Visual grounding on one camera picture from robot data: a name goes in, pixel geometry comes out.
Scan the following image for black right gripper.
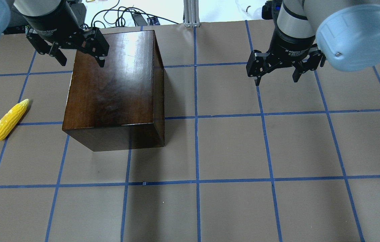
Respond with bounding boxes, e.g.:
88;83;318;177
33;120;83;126
246;29;326;87

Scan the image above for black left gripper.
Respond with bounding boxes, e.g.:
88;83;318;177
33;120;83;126
26;20;110;68

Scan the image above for dark wooden drawer box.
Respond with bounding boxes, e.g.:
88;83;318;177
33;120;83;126
62;30;165;152

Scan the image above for yellow corn cob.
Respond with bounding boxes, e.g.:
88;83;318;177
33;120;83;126
0;98;30;141

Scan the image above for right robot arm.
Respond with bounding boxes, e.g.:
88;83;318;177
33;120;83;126
246;0;380;86

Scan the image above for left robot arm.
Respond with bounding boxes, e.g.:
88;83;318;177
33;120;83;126
0;0;110;67

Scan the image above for white light bulb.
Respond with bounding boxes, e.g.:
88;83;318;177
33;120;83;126
245;6;263;20

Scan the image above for black power adapter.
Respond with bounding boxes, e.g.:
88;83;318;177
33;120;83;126
131;12;148;27

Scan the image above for black cable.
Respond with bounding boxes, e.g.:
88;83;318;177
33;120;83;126
91;6;180;29

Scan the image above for aluminium frame post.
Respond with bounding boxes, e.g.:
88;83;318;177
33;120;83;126
183;0;200;28

